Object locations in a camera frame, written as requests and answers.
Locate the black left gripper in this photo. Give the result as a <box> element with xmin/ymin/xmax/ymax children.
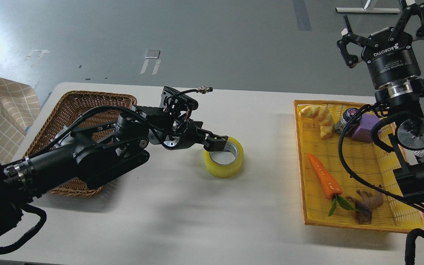
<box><xmin>160</xmin><ymin>120</ymin><xmax>229</xmax><ymax>152</ymax></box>

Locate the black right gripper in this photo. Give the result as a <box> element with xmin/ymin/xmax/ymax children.
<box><xmin>337</xmin><ymin>3</ymin><xmax>424</xmax><ymax>91</ymax></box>

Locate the yellow tape roll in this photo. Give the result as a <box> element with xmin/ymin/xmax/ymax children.
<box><xmin>203</xmin><ymin>137</ymin><xmax>244</xmax><ymax>179</ymax></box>

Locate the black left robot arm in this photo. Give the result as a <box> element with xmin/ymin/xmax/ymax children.
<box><xmin>0</xmin><ymin>86</ymin><xmax>229</xmax><ymax>255</ymax></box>

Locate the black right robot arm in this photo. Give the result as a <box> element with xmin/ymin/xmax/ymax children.
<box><xmin>337</xmin><ymin>0</ymin><xmax>424</xmax><ymax>265</ymax></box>

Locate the white metal stand base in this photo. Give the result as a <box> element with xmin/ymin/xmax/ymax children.
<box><xmin>335</xmin><ymin>0</ymin><xmax>401</xmax><ymax>14</ymax></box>

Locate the small dark lid jar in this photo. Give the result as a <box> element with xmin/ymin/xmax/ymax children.
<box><xmin>334</xmin><ymin>108</ymin><xmax>361</xmax><ymax>136</ymax></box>

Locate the purple block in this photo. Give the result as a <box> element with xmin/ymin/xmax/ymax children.
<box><xmin>351</xmin><ymin>113</ymin><xmax>380</xmax><ymax>143</ymax></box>

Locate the toy croissant bread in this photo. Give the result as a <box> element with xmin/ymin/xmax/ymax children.
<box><xmin>299</xmin><ymin>105</ymin><xmax>335</xmax><ymax>140</ymax></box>

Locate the orange toy carrot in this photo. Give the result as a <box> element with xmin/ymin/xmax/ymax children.
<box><xmin>307</xmin><ymin>154</ymin><xmax>358</xmax><ymax>216</ymax></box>

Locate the brown wicker basket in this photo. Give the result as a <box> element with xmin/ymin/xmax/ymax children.
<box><xmin>25</xmin><ymin>91</ymin><xmax>138</xmax><ymax>198</ymax></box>

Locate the yellow plastic tray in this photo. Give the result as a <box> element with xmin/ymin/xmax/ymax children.
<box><xmin>293</xmin><ymin>100</ymin><xmax>424</xmax><ymax>233</ymax></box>

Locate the brown ginger root toy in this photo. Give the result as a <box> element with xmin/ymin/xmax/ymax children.
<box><xmin>346</xmin><ymin>190</ymin><xmax>384</xmax><ymax>225</ymax></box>

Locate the beige checkered cloth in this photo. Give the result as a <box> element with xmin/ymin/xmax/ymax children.
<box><xmin>0</xmin><ymin>77</ymin><xmax>40</xmax><ymax>164</ymax></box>

